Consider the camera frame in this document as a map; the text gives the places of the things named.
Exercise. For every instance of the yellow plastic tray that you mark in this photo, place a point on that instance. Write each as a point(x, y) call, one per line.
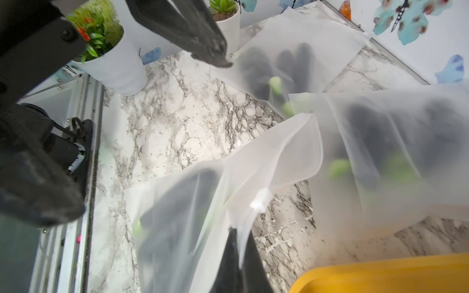
point(424, 274)

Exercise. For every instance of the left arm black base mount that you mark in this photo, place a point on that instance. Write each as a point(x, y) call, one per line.
point(69, 147)

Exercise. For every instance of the dark purple eggplant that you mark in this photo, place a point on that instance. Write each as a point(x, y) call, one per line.
point(273, 82)

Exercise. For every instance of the small white potted succulent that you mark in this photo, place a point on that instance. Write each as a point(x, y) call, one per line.
point(227, 15)

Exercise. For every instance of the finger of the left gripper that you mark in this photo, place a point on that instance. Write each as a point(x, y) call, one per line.
point(187, 24)
point(34, 188)

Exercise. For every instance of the potted orange flower plant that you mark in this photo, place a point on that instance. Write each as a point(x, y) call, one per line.
point(109, 56)

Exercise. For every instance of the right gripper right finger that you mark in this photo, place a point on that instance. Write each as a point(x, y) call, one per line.
point(253, 275)

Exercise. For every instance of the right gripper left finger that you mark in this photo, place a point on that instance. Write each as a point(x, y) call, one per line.
point(228, 279)

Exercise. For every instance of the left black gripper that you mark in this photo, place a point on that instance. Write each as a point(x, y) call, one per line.
point(36, 41)

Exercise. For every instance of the clear zip-top bag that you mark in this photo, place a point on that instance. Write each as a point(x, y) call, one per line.
point(334, 45)
point(433, 121)
point(248, 179)

